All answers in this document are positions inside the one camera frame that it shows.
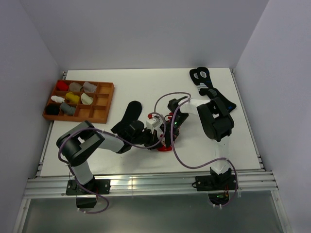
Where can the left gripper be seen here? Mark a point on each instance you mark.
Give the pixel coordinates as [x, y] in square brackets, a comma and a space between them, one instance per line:
[153, 137]

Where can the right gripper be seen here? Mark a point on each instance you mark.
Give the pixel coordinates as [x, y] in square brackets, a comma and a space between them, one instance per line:
[167, 137]

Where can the red white striped sock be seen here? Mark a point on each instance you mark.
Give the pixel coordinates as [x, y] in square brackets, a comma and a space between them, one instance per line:
[163, 148]

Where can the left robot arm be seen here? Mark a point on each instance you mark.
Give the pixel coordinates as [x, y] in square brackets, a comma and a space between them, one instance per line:
[78, 144]

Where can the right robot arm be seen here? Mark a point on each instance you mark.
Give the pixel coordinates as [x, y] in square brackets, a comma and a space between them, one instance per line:
[217, 125]

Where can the black patterned sock pair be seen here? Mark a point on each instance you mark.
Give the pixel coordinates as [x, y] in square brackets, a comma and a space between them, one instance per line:
[201, 78]

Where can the cream rolled sock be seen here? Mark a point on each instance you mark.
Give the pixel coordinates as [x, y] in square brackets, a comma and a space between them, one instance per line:
[85, 99]

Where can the orange compartment tray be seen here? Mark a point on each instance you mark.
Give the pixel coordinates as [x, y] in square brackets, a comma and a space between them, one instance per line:
[79, 101]

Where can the grey rolled sock top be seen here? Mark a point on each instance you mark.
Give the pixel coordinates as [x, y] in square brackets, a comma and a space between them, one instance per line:
[89, 88]

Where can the dark grey rolled sock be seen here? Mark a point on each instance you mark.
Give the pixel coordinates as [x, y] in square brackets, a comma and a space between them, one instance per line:
[67, 109]

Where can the yellow rolled sock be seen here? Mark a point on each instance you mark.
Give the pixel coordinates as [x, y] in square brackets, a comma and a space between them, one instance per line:
[71, 97]

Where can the taupe rolled sock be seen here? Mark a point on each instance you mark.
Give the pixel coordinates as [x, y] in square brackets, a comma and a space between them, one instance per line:
[75, 87]

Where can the white rolled sock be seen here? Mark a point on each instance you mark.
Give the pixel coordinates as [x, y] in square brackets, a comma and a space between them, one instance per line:
[57, 99]

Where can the black rolled sock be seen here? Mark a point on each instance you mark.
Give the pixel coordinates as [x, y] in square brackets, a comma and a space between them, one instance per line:
[52, 109]

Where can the red rolled sock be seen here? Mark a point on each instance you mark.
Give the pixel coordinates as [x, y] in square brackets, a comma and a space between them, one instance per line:
[62, 86]

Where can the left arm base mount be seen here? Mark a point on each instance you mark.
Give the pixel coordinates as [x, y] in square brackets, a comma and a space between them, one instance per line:
[101, 187]

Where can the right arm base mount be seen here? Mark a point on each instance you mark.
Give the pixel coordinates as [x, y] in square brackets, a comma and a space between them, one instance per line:
[218, 187]

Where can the aluminium rail frame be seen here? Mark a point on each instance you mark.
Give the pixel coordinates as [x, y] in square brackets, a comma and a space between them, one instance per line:
[151, 200]

